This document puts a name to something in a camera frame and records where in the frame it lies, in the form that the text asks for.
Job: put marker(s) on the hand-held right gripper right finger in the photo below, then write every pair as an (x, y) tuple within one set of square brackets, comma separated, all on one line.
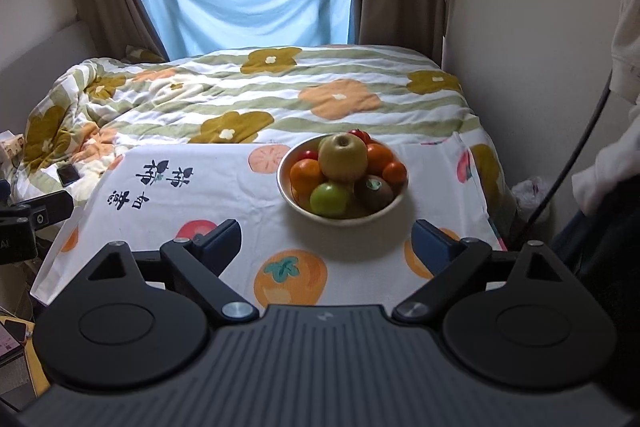
[(432, 242)]

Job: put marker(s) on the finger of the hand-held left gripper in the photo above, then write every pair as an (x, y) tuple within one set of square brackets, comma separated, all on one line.
[(3, 193), (55, 207)]

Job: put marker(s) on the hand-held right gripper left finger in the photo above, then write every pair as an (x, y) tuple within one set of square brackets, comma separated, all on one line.
[(225, 239)]

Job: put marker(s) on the brown kiwi with green sticker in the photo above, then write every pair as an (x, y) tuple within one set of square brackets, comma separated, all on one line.
[(375, 194)]

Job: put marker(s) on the small tangerine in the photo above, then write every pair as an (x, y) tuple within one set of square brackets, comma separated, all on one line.
[(395, 173)]

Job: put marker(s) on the white ceramic bowl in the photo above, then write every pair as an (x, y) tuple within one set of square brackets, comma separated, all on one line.
[(345, 214)]

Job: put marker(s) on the medium orange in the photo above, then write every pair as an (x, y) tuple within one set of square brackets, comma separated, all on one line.
[(306, 174)]

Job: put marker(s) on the large green apple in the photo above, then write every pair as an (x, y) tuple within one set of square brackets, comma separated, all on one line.
[(330, 198)]

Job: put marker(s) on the red cherry tomato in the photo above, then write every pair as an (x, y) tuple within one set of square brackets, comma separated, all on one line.
[(308, 155), (361, 136)]

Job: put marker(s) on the yellow pear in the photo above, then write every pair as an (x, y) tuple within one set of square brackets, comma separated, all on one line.
[(342, 157)]

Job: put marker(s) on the black phone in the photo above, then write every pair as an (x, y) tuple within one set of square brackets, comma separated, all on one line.
[(67, 175)]

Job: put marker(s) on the small patterned box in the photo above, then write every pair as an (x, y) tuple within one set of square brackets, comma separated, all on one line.
[(12, 146)]

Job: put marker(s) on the white persimmon print cloth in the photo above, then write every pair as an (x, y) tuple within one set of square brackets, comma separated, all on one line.
[(200, 187)]

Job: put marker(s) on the dark flat device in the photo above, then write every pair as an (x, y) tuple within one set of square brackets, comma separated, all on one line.
[(10, 339)]

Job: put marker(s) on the white plastic bag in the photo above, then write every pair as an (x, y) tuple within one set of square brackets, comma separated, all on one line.
[(530, 197)]

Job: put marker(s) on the grey upholstered headboard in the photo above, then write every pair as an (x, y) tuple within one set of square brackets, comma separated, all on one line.
[(40, 67)]

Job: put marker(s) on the person's dark pants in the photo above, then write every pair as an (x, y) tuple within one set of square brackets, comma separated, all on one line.
[(610, 247)]

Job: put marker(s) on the floral striped quilt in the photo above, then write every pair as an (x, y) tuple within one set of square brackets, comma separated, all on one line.
[(300, 72)]

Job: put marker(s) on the person's white sweater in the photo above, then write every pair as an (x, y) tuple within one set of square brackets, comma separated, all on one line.
[(630, 42)]

